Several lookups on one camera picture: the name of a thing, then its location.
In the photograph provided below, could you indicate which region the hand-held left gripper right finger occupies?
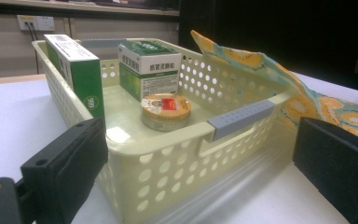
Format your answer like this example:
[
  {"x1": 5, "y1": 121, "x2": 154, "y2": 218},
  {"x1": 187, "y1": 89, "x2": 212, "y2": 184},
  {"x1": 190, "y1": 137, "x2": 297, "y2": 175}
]
[{"x1": 293, "y1": 117, "x2": 358, "y2": 224}]

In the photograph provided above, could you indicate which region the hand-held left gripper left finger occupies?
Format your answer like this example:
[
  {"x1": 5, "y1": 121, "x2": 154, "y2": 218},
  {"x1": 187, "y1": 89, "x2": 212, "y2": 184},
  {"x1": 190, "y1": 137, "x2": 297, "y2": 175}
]
[{"x1": 20, "y1": 117, "x2": 109, "y2": 224}]

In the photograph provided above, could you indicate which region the orange patterned teal bag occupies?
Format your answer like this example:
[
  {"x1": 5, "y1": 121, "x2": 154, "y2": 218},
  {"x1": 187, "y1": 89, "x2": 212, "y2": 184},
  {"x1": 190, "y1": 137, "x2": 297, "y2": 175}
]
[{"x1": 189, "y1": 29, "x2": 358, "y2": 147}]

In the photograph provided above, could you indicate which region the tall green white medicine box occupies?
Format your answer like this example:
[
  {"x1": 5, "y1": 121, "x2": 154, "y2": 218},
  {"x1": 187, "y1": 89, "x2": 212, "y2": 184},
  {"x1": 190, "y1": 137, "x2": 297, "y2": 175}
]
[{"x1": 43, "y1": 34, "x2": 106, "y2": 120}]

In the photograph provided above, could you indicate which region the pale yellow perforated plastic basket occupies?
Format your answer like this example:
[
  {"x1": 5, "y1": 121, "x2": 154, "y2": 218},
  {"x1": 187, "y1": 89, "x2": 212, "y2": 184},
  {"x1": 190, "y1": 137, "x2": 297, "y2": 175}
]
[{"x1": 32, "y1": 37, "x2": 297, "y2": 224}]

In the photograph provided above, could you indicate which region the red and white snack packet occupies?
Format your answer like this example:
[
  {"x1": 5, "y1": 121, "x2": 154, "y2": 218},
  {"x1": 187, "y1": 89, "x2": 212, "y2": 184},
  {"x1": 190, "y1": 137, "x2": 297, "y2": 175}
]
[{"x1": 140, "y1": 92, "x2": 192, "y2": 133}]

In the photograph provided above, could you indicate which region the squat green white medicine box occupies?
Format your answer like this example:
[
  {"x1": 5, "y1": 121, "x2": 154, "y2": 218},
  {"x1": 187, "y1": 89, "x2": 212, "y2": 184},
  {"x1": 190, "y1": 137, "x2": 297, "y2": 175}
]
[{"x1": 117, "y1": 40, "x2": 183, "y2": 102}]

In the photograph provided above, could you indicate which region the black wall cable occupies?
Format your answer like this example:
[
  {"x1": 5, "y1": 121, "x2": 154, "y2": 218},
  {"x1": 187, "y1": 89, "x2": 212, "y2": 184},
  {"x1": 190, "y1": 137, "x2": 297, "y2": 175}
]
[{"x1": 26, "y1": 21, "x2": 41, "y2": 75}]

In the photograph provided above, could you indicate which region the white wall socket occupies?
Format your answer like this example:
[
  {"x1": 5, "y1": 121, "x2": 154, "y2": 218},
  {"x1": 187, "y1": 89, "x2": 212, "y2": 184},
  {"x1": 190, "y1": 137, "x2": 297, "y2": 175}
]
[{"x1": 17, "y1": 14, "x2": 56, "y2": 32}]

